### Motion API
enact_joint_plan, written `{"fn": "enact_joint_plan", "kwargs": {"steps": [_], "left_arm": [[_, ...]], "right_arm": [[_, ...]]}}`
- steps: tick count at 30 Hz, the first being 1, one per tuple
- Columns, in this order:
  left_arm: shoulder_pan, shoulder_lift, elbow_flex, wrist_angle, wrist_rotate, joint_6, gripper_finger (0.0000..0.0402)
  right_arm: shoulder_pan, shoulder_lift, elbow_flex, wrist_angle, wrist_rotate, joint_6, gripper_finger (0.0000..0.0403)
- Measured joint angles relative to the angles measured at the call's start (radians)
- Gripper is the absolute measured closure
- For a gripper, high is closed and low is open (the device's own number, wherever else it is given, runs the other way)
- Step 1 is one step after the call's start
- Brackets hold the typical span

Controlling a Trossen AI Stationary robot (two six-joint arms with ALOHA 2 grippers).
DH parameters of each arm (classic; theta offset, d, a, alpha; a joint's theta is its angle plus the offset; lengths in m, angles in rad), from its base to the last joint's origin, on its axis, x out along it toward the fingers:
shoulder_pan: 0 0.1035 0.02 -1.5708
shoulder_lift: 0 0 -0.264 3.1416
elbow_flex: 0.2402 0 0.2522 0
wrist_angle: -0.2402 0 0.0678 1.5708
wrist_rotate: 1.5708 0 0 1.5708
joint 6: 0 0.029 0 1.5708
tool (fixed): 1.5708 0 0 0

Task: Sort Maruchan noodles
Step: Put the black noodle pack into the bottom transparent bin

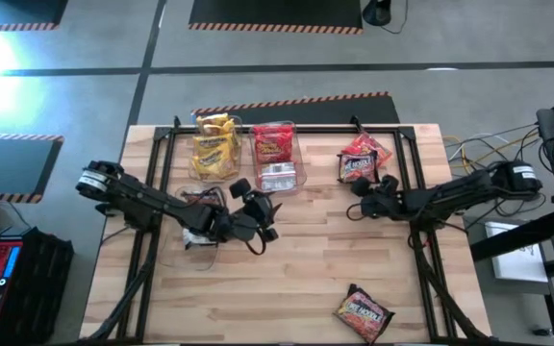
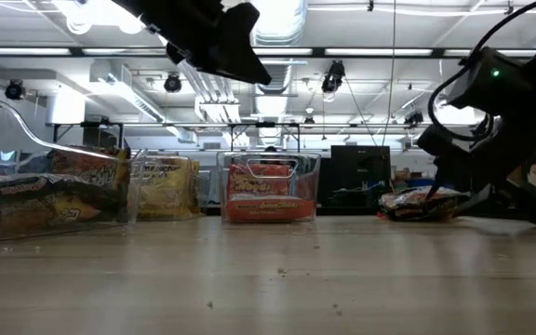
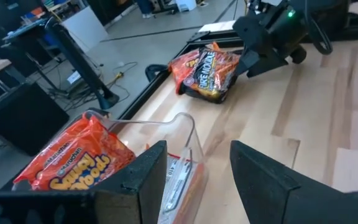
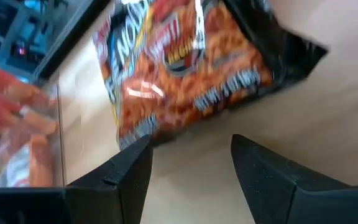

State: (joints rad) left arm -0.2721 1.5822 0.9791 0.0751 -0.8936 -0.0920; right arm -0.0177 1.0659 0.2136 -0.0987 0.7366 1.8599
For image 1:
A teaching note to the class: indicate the black table-edge mount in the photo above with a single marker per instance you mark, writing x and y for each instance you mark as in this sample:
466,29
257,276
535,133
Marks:
104,210

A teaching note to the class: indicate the white paper sheet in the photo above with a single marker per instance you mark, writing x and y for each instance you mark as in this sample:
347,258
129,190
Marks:
517,262

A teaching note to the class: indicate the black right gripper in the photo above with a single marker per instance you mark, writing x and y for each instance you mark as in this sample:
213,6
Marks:
380,204

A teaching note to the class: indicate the black stand base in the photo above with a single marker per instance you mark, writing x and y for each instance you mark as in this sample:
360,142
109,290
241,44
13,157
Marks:
377,12

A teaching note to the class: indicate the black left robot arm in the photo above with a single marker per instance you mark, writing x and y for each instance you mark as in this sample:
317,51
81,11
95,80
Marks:
161,202

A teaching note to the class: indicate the black metal rig frame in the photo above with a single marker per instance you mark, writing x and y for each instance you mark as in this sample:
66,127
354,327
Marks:
334,129

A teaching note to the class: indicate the black desk beam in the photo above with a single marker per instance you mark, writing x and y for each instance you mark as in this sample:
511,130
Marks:
522,235

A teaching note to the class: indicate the black plastic crate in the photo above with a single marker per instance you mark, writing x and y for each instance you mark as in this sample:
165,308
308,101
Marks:
41,283

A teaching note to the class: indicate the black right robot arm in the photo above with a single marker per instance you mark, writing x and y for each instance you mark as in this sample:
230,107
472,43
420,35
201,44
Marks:
450,197

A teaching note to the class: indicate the black striped floor mat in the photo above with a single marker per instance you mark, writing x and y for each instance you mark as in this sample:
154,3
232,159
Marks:
17,12
277,14
7,165
330,113

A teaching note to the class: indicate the clear plastic bin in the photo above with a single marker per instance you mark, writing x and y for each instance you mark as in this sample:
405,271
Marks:
185,262
191,173
302,178

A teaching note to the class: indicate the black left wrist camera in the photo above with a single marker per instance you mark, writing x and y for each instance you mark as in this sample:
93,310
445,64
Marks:
270,234

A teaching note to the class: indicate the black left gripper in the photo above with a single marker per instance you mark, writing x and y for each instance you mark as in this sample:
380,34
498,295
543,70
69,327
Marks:
255,211

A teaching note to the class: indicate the small black floor object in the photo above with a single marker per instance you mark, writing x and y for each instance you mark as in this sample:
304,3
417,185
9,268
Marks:
541,331

